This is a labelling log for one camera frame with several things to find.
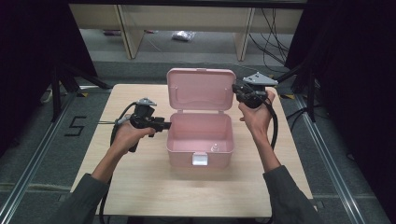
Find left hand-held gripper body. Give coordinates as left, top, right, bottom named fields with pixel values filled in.
left=128, top=97, right=158, bottom=129

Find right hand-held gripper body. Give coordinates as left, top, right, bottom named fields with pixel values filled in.
left=238, top=71, right=279, bottom=109

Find pink plastic storage box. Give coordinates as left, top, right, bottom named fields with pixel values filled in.
left=165, top=67, right=237, bottom=170

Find person's left hand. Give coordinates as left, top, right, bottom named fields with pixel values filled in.
left=109, top=120, right=156, bottom=156

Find person's right hand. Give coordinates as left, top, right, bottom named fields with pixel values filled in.
left=238, top=90, right=276, bottom=135

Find black tripod stand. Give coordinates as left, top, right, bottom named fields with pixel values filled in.
left=49, top=62, right=112, bottom=123
left=274, top=60, right=319, bottom=124

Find clear plastic bag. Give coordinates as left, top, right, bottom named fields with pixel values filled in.
left=171, top=30, right=196, bottom=42

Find black curtain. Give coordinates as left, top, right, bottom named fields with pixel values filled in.
left=284, top=0, right=396, bottom=216
left=0, top=0, right=98, bottom=157

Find grey plug with thin wire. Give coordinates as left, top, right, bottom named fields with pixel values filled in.
left=98, top=114, right=133, bottom=126

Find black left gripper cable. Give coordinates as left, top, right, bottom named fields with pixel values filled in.
left=98, top=102, right=138, bottom=224

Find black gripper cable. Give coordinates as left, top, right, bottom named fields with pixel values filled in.
left=262, top=92, right=279, bottom=151
left=98, top=102, right=138, bottom=224

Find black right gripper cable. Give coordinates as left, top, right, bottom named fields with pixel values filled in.
left=262, top=92, right=279, bottom=151

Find black floor cable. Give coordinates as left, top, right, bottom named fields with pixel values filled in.
left=285, top=104, right=325, bottom=133

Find bundle of black cables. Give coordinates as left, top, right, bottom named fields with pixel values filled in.
left=247, top=7, right=293, bottom=75

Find aluminium floor rail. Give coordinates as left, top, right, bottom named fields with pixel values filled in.
left=0, top=91, right=79, bottom=224
left=293, top=93, right=366, bottom=224

